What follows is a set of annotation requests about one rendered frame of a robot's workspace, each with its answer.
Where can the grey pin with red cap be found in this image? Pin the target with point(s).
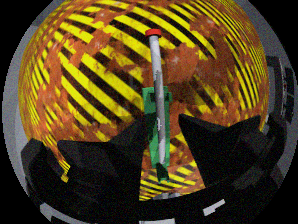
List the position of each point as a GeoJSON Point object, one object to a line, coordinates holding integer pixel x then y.
{"type": "Point", "coordinates": [153, 36]}

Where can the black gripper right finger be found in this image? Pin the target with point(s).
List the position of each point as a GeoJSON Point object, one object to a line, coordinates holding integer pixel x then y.
{"type": "Point", "coordinates": [212, 145]}

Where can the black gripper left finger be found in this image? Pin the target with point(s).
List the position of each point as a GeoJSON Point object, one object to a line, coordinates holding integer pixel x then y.
{"type": "Point", "coordinates": [121, 156]}

